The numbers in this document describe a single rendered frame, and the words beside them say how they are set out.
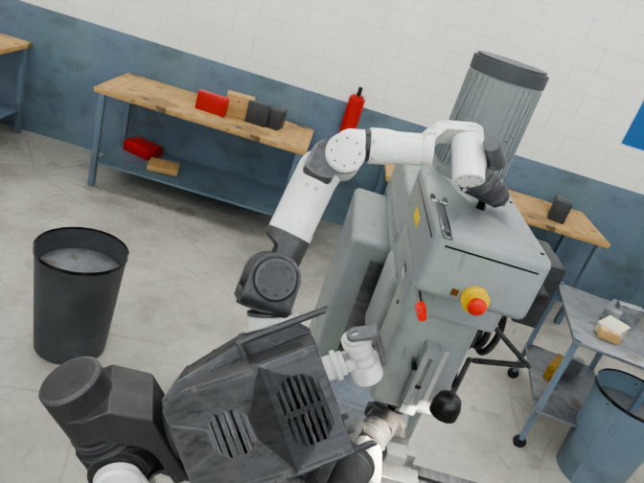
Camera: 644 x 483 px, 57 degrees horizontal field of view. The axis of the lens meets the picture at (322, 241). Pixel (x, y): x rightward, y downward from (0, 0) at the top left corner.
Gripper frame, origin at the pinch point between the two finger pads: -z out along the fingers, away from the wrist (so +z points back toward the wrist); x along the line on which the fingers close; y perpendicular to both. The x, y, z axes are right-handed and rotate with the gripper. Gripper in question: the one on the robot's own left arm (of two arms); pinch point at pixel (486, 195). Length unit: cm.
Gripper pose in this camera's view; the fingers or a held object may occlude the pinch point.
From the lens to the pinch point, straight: 146.6
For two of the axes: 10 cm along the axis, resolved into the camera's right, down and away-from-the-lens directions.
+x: 7.2, 4.8, -5.0
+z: -4.0, -3.0, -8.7
